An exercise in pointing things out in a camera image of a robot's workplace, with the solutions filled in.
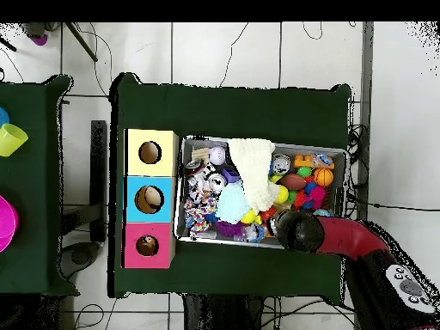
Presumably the black cable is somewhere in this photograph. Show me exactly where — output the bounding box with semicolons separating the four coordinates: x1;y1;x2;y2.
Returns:
346;195;440;213

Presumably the long orange toy brick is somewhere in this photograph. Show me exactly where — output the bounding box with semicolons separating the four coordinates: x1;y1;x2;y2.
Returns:
294;154;336;170

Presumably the open silver can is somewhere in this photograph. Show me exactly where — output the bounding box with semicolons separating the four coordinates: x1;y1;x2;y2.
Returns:
207;172;229;194

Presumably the brown toy football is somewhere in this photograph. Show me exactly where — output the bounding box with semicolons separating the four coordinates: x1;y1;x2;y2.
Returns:
280;173;309;193

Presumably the lime green cup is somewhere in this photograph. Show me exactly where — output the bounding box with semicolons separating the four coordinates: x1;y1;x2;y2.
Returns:
0;123;30;158

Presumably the wooden box with three holes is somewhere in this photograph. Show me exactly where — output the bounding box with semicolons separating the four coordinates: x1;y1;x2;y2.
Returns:
123;128;180;270

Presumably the yellow smiley ball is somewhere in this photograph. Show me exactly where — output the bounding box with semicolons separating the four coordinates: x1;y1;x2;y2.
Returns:
240;209;260;226

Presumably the silver crushed can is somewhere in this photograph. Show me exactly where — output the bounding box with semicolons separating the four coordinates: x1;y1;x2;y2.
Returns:
185;158;206;175

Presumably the orange toy basketball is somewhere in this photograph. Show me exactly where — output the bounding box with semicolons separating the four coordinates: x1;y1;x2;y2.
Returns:
313;168;335;187

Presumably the cream knitted cloth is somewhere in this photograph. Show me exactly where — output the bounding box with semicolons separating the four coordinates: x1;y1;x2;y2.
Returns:
227;139;283;214

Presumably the dark green table cloth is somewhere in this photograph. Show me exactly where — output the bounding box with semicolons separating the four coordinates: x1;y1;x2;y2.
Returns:
108;71;353;303

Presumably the plain yellow ball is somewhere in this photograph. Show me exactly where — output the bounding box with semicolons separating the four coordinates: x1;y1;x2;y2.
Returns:
275;185;290;205

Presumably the black tripod leg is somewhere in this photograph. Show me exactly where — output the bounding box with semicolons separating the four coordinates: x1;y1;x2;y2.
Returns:
64;22;99;63

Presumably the colourful braided rope toy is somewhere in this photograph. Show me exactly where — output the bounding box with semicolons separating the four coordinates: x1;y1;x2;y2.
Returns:
183;188;223;238

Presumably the green side table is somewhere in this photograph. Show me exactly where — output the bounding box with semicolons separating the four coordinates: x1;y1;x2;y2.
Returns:
0;74;80;296

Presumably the pink disc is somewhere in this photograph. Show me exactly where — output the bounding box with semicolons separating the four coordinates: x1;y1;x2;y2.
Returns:
0;194;20;254

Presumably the shallow clear mesh bin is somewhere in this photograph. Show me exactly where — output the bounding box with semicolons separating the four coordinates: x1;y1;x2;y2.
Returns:
174;136;348;254

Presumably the mint green knitted cloth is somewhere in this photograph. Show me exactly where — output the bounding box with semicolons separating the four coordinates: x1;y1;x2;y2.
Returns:
216;181;253;224

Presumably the small purple bottle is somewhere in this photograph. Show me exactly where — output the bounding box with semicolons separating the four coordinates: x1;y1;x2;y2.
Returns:
27;31;49;47

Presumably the white toy baseball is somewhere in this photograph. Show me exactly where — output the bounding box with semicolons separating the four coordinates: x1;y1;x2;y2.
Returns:
209;146;228;166

